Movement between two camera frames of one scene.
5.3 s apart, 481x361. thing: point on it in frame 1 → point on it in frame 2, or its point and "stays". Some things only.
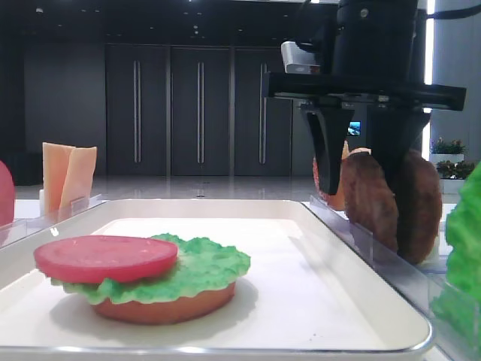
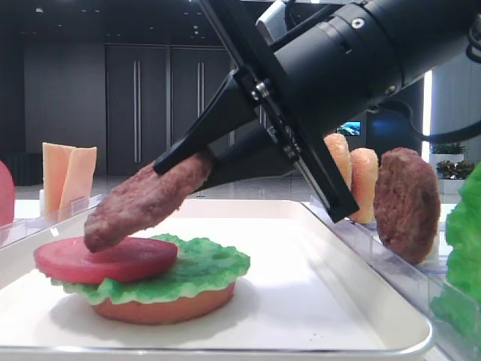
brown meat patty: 370,201 → 143,199
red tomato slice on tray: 102,259 stays
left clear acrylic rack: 14,232 stays
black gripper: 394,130 → 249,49
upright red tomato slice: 7,195 stays
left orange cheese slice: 55,161 stays
